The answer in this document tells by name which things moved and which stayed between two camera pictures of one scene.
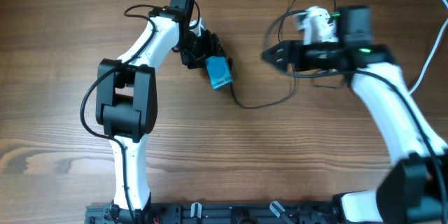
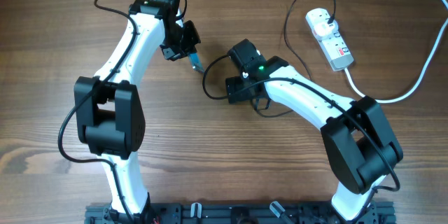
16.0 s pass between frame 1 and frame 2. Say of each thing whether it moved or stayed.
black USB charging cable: moved
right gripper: moved
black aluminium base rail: stayed
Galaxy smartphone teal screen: moved
